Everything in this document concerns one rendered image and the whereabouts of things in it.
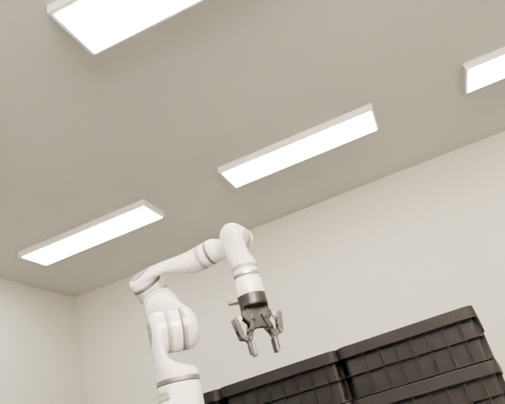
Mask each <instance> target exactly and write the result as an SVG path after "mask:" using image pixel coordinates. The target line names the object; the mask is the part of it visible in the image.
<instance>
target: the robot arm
mask: <svg viewBox="0 0 505 404"><path fill-rule="evenodd" d="M252 244H253V235H252V233H251V232H250V231H249V230H248V229H246V228H244V227H242V226H240V225H238V224H235V223H228V224H226V225H225V226H224V227H223V228H222V229H221V231H220V239H218V240H216V239H210V240H206V241H205V242H204V243H202V244H199V245H198V246H196V247H195V248H193V249H191V250H189V251H187V252H185V253H183V254H180V255H179V256H176V257H173V258H171V259H168V260H166V261H163V262H160V263H159V264H156V265H153V266H151V267H149V268H147V269H145V270H142V271H141V272H140V273H138V274H136V275H135V276H134V277H133V278H132V279H131V281H130V283H129V287H130V289H131V291H132V292H133V293H134V294H135V296H136V297H137V299H138V300H139V301H140V303H141V304H142V305H143V311H144V314H145V316H146V318H147V333H148V338H149V342H150V343H149V345H150V347H151V354H152V359H153V364H154V370H155V376H156V388H157V394H158V399H159V404H204V396H203V390H202V385H201V381H200V372H199V370H198V368H197V367H196V366H192V365H187V364H183V363H179V362H176V361H174V360H172V359H171V358H170V357H169V356H168V354H169V353H175V352H180V351H184V350H188V349H191V348H193V347H194V346H195V345H196V344H197V342H198V341H199V337H200V327H199V323H198V321H197V318H196V315H195V314H194V313H193V312H192V310H191V309H190V308H188V307H187V306H186V305H184V304H182V303H181V302H180V300H179V299H178V297H177V296H176V295H175V294H174V293H173V292H172V291H171V290H170V289H169V287H168V285H167V284H166V283H165V281H164V280H163V278H162V277H161V276H160V275H163V274H165V273H198V272H201V271H204V270H205V269H207V268H209V267H211V266H213V265H214V264H216V263H218V262H219V261H222V260H225V259H228V262H229V264H230V265H231V269H232V275H233V279H234V283H235V290H236V296H233V297H229V298H228V300H227V301H228V306H232V305H239V306H240V311H241V315H240V317H234V318H233V319H232V320H231V323H232V326H233V328H234V330H235V332H236V335H237V337H238V340H239V341H245V342H246V343H247V345H248V351H249V353H250V355H252V357H253V358H254V357H256V356H257V348H256V345H255V341H254V340H253V334H254V330H255V329H263V328H264V330H265V331H266V332H267V333H268V334H269V336H270V337H271V338H272V339H271V342H272V346H273V351H274V353H278V352H279V351H280V348H281V346H280V342H279V339H278V335H279V334H281V333H282V332H283V331H284V329H283V320H282V312H281V310H278V311H271V309H270V308H269V305H268V301H267V297H266V295H265V289H264V286H263V283H262V280H261V277H260V274H259V271H258V268H257V263H256V261H255V258H254V257H253V256H252V255H251V254H250V253H249V251H248V249H249V248H250V247H251V246H252ZM271 316H272V317H273V319H274V320H275V326H276V329H275V328H274V327H273V323H272V322H271V321H270V320H269V319H270V317H271ZM241 321H243V322H244V323H245V324H246V325H247V329H246V335H245V334H244V330H243V329H242V327H241V323H242V322H241Z"/></svg>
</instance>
